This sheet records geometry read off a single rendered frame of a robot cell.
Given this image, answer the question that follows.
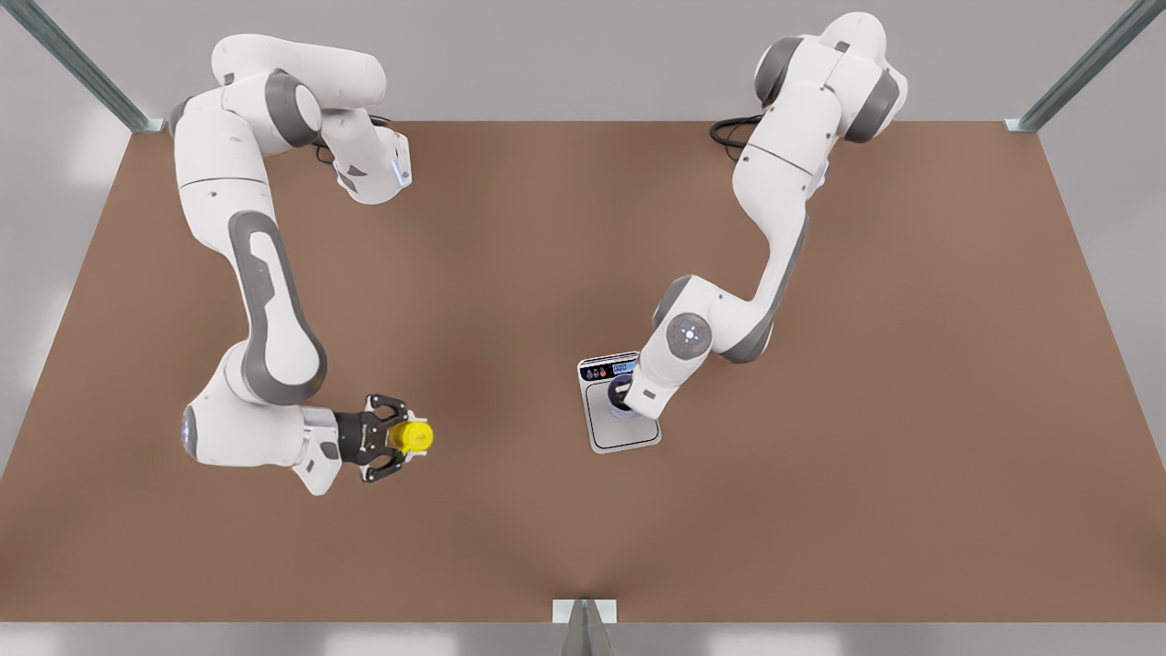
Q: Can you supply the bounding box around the yellow sauce bottle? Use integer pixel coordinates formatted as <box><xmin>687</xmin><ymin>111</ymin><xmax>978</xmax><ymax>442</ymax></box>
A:
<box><xmin>387</xmin><ymin>419</ymin><xmax>435</xmax><ymax>456</ymax></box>

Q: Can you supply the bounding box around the grey digital kitchen scale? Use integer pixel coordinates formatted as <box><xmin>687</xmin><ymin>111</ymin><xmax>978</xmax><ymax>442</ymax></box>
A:
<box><xmin>577</xmin><ymin>352</ymin><xmax>663</xmax><ymax>455</ymax></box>

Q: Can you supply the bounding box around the silver frame post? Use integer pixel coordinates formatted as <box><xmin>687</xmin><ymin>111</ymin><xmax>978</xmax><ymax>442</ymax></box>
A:
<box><xmin>0</xmin><ymin>0</ymin><xmax>152</xmax><ymax>135</ymax></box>
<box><xmin>553</xmin><ymin>599</ymin><xmax>619</xmax><ymax>656</ymax></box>
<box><xmin>1004</xmin><ymin>0</ymin><xmax>1166</xmax><ymax>135</ymax></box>

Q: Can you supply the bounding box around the black cable loop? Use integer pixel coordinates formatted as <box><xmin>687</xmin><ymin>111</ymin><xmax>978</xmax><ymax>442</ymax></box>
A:
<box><xmin>312</xmin><ymin>113</ymin><xmax>394</xmax><ymax>167</ymax></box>
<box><xmin>710</xmin><ymin>115</ymin><xmax>764</xmax><ymax>164</ymax></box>

